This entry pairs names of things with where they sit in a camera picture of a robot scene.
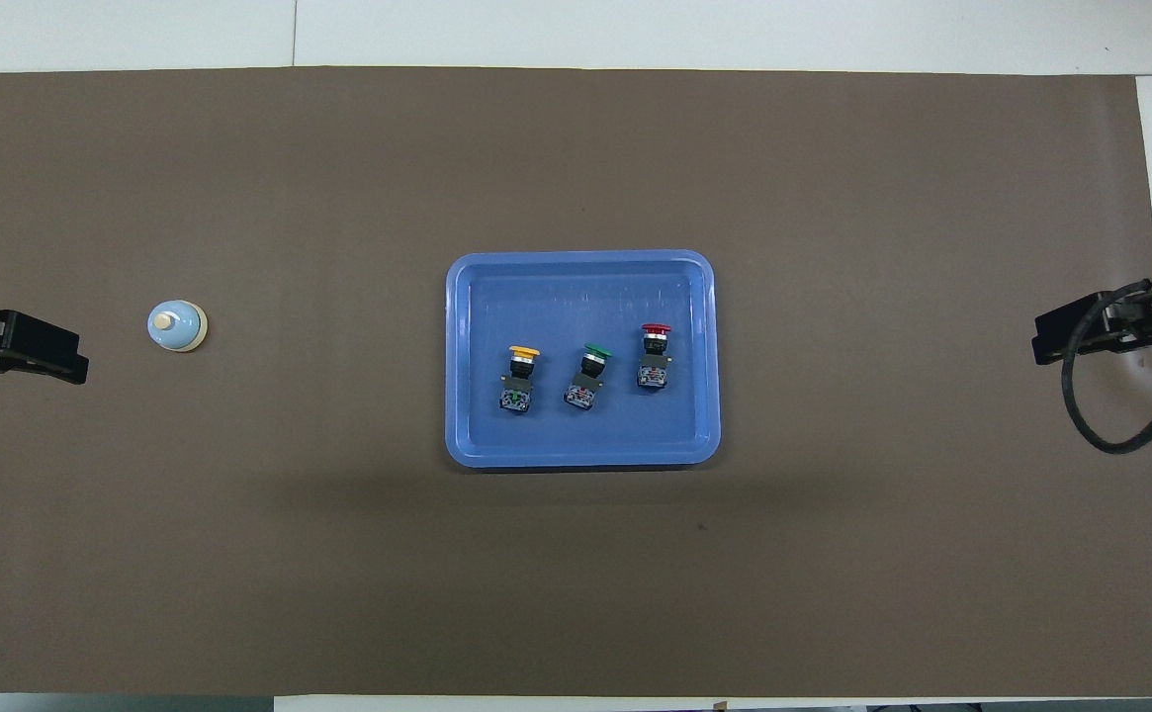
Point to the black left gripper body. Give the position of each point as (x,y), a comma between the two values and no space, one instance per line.
(32,338)

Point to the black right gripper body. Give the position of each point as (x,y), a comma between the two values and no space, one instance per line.
(1129,316)

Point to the red mushroom push button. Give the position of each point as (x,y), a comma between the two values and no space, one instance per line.
(655,371)

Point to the yellow mushroom push button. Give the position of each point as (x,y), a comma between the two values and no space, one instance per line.
(518,391)

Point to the green mushroom push button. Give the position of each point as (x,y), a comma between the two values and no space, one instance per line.
(587,386)

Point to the light blue call bell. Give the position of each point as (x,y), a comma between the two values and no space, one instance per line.
(176,327)

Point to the blue plastic tray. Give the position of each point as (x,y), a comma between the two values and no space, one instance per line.
(556,297)

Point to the brown table mat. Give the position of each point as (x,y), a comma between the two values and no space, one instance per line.
(338,574)

